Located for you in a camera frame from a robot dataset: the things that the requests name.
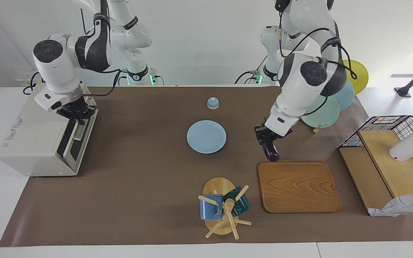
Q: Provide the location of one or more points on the brown table mat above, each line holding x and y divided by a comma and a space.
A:
138, 186

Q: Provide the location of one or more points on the dark green mug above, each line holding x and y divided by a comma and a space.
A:
243, 206

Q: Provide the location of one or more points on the wooden stepped shelf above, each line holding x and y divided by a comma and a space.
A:
396, 175

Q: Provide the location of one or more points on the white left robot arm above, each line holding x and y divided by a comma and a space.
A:
307, 82

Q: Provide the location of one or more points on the mint green plate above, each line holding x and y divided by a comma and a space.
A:
326, 114

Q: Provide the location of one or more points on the light blue plate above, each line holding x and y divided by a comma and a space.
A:
206, 137

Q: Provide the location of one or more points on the cream toaster oven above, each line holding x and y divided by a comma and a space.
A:
31, 139

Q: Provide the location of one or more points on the wooden plate rack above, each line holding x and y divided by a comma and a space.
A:
317, 129

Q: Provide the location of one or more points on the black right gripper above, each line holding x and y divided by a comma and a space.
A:
75, 109

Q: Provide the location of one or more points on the wooden mug tree stand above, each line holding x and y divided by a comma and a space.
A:
219, 186

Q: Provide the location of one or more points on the wooden serving tray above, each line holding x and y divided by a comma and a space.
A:
296, 186

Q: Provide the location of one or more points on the pale blue racked plate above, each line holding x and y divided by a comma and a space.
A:
346, 96

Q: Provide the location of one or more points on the dark purple eggplant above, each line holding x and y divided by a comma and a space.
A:
271, 152

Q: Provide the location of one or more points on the yellow plate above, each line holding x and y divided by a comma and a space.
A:
359, 73

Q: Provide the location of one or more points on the white power box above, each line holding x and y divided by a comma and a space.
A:
23, 77

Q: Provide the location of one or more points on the blue mug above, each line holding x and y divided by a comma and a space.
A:
208, 211

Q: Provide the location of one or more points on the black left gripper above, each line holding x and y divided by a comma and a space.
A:
268, 133

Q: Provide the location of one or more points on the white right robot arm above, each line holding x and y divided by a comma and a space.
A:
54, 68

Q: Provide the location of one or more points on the white cup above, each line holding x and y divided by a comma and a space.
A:
407, 148

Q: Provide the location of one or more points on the white patterned cloth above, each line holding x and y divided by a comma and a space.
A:
400, 206

